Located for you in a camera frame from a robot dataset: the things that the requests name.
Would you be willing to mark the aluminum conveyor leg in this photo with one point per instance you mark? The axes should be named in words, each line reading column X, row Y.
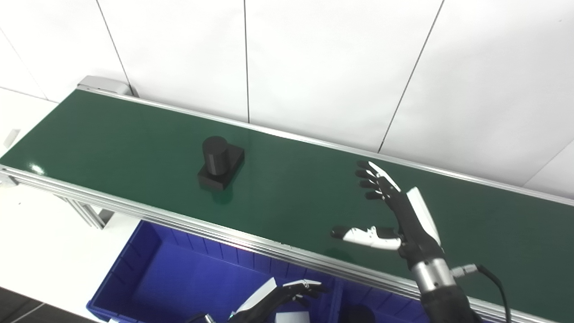
column 87, row 213

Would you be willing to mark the green conveyor belt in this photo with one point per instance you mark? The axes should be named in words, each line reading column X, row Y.
column 224, row 233
column 291, row 188

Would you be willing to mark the white block part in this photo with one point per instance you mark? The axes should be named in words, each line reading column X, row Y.
column 291, row 317

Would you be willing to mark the black cylinder part square base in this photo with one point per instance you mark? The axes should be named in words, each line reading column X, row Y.
column 358, row 315
column 219, row 163

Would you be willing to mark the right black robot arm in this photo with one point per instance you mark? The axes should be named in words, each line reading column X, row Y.
column 441, row 296

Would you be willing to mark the gray conveyor end housing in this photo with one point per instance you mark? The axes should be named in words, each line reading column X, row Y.
column 103, row 84

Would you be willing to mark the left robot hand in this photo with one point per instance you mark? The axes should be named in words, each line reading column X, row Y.
column 269, row 298

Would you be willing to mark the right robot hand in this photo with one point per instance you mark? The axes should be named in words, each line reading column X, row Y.
column 412, row 224

